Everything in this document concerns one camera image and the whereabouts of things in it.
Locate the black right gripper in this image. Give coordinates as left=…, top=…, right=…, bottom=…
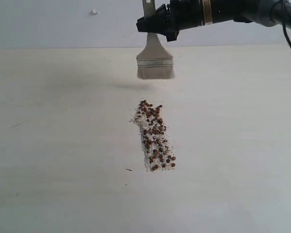
left=136, top=0, right=204, bottom=41

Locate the white paint brush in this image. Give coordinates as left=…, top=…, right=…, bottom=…
left=136, top=0, right=175, bottom=80

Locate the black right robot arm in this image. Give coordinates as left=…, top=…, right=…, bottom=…
left=136, top=0, right=291, bottom=42

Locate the pile of rice and pellets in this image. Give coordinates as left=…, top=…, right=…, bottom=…
left=130, top=100, right=177, bottom=172

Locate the white wall plug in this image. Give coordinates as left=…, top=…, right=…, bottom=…
left=90, top=9, right=99, bottom=16

